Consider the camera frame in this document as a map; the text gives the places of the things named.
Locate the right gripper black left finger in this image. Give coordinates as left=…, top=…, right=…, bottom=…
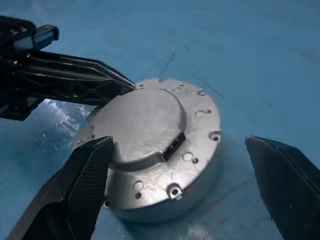
left=4, top=135, right=114, bottom=240

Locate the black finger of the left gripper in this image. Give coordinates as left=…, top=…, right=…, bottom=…
left=26, top=50, right=136, bottom=89
left=24, top=74, right=133, bottom=106

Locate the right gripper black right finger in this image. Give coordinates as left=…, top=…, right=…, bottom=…
left=245, top=136, right=320, bottom=240

